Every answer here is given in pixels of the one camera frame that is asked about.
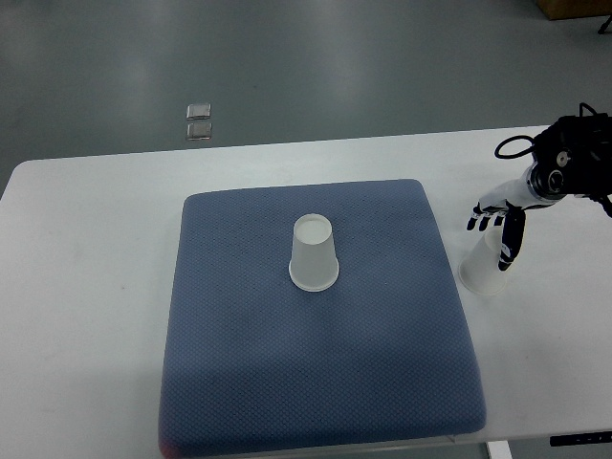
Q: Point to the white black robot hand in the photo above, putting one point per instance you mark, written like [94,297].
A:
[504,204]

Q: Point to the white paper cup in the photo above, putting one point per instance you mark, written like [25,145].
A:
[479,270]
[313,266]

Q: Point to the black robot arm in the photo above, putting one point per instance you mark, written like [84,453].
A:
[570,157]

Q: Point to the white paper cup on mat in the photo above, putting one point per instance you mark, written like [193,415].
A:
[313,266]

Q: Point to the brown cardboard box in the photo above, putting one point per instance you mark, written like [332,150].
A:
[573,9]

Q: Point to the black tripod leg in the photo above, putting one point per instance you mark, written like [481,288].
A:
[604,26]

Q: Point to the white table leg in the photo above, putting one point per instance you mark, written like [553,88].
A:
[499,450]

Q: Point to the black table control panel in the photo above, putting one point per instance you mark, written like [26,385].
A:
[581,439]

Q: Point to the blue textured cushion mat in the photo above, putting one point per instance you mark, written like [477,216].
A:
[252,363]

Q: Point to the lower metal floor socket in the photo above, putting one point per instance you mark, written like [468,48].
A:
[198,131]

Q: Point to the metal floor socket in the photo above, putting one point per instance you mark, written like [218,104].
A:
[198,111]
[198,131]

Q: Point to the upper metal floor socket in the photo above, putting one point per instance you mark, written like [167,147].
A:
[198,111]

